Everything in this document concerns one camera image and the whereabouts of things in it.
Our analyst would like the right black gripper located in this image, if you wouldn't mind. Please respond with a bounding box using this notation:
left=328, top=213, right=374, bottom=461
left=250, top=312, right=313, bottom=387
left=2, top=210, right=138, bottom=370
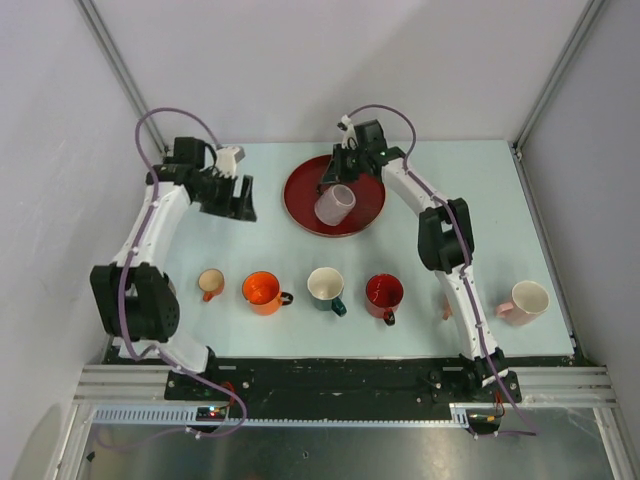
left=322, top=144, right=368, bottom=185

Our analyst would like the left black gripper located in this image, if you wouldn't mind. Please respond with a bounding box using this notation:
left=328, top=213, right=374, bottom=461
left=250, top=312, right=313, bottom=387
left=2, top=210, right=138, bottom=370
left=194, top=169, right=256, bottom=222

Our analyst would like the lilac mug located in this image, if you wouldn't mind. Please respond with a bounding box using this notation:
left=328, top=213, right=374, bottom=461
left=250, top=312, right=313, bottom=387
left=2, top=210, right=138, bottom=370
left=314, top=184, right=356, bottom=226

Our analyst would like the orange mug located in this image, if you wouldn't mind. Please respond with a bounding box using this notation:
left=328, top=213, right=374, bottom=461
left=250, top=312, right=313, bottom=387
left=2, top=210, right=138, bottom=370
left=242, top=271, right=294, bottom=316

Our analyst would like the small orange cup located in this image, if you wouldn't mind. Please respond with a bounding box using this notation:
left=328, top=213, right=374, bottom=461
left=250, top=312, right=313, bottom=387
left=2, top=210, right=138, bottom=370
left=198, top=269, right=225, bottom=302

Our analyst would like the dark green mug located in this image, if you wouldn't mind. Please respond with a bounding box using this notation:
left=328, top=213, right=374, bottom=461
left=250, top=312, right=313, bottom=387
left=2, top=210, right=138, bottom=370
left=307, top=267, right=347, bottom=317

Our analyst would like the red mug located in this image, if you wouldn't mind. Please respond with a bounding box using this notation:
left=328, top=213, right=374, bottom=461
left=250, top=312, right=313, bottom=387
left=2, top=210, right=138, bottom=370
left=365, top=273, right=404, bottom=326

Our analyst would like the small salmon pink mug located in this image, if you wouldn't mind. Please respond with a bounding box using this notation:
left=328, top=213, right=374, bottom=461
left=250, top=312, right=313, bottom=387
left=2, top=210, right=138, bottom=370
left=442, top=296, right=453, bottom=320

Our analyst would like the large pale pink mug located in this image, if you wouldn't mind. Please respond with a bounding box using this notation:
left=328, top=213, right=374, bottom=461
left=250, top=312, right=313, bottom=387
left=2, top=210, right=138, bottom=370
left=495, top=280, right=550, bottom=326

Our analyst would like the brown textured cup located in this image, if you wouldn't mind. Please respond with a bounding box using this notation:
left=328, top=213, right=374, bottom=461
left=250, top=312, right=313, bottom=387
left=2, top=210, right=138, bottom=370
left=167, top=279, right=177, bottom=297

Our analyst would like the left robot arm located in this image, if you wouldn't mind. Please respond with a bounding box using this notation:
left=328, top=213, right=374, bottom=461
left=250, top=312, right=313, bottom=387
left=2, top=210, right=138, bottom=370
left=90, top=137, right=257, bottom=399

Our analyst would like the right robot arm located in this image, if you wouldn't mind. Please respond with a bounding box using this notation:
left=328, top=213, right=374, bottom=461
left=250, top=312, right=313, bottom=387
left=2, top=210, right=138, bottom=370
left=320, top=115, right=509, bottom=401

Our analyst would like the round red tray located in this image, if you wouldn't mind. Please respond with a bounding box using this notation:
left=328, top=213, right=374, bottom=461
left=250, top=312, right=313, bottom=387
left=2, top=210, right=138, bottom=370
left=283, top=154, right=386, bottom=237

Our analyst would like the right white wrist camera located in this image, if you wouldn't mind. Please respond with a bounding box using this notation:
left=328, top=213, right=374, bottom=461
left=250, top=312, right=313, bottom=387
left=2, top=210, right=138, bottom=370
left=337, top=115, right=357, bottom=149

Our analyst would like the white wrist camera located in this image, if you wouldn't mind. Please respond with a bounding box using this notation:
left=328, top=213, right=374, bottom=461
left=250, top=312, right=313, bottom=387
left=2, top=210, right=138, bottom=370
left=215, top=145, right=245, bottom=178
left=337, top=115, right=357, bottom=149

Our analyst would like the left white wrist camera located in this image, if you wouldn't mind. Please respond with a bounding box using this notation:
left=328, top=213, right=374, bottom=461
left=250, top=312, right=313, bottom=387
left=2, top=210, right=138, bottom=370
left=215, top=145, right=245, bottom=178

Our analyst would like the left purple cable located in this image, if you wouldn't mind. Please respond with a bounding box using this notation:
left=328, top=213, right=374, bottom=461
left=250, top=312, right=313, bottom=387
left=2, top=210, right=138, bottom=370
left=94, top=106, right=248, bottom=451

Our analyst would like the purple cable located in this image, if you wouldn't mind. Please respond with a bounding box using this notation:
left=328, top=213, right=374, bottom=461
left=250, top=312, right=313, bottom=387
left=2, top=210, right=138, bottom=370
left=344, top=103, right=538, bottom=438
left=94, top=106, right=248, bottom=451

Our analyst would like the grey cable duct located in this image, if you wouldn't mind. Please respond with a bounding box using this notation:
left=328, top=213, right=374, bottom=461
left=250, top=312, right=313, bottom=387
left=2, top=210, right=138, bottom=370
left=93, top=405, right=469, bottom=429

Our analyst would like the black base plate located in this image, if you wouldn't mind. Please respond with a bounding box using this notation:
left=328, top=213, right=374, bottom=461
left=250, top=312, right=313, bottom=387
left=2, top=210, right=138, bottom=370
left=164, top=358, right=522, bottom=422

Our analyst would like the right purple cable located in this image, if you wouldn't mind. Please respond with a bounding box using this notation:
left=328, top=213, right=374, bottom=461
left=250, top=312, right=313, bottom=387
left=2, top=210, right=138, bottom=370
left=344, top=103, right=538, bottom=438

